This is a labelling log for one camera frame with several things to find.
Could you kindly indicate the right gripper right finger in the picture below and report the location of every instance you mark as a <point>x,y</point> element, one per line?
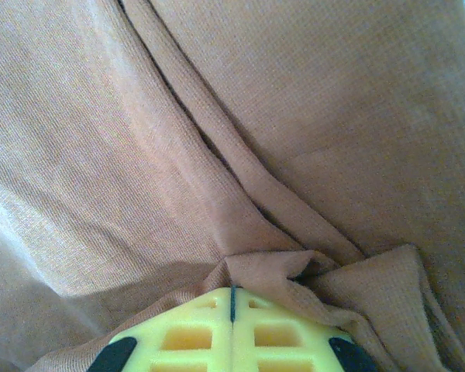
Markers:
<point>279,341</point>

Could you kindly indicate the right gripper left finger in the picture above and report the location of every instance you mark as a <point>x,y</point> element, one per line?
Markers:
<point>186,341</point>

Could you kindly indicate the brown long pants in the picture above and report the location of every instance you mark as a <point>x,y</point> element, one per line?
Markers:
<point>139,155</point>

